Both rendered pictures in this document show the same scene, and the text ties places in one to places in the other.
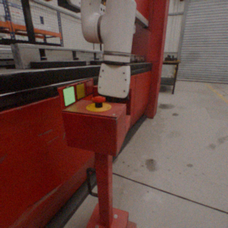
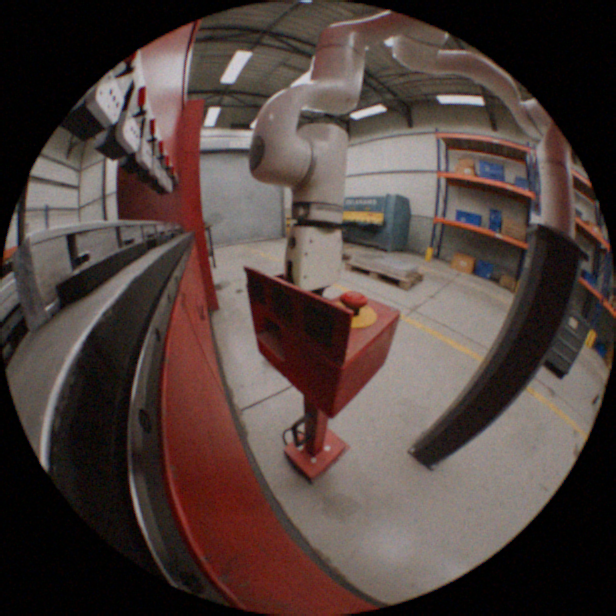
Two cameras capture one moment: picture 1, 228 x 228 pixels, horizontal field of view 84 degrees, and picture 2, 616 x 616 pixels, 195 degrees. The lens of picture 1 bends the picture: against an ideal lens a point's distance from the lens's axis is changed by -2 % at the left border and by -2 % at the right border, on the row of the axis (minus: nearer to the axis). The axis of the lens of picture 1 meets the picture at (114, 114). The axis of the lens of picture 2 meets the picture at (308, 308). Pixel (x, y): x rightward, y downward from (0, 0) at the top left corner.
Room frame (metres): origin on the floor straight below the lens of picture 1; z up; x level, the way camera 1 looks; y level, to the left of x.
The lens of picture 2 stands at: (0.30, 0.26, 0.91)
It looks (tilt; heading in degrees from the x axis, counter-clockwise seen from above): 29 degrees down; 300
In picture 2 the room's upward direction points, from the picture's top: straight up
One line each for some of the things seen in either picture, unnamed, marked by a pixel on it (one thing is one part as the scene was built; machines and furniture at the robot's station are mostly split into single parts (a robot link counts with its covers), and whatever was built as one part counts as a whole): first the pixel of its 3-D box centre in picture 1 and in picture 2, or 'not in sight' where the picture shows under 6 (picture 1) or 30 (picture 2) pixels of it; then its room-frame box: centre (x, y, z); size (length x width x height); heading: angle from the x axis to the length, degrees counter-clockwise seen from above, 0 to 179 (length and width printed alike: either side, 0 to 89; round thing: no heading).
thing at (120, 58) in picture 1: (116, 58); (315, 215); (0.44, -0.01, 0.91); 0.09 x 0.08 x 0.03; 73
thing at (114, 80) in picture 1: (115, 78); (313, 252); (0.44, 0.00, 0.85); 0.10 x 0.07 x 0.11; 73
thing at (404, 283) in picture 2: not in sight; (385, 270); (0.56, -2.88, 0.07); 1.20 x 0.81 x 0.14; 159
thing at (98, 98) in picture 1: (98, 103); (352, 306); (0.35, 0.04, 0.79); 0.04 x 0.04 x 0.04
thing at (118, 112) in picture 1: (102, 111); (322, 320); (0.40, 0.04, 0.75); 0.20 x 0.16 x 0.18; 163
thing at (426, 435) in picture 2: not in sight; (491, 390); (-0.13, -0.20, 0.50); 0.18 x 0.18 x 1.00; 65
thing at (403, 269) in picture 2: not in sight; (386, 263); (0.56, -2.88, 0.20); 1.01 x 0.63 x 0.12; 159
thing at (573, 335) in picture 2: not in sight; (556, 331); (-1.90, -1.53, 0.36); 0.80 x 0.60 x 0.72; 155
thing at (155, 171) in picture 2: not in sight; (149, 162); (1.21, 0.03, 1.26); 0.15 x 0.09 x 0.17; 152
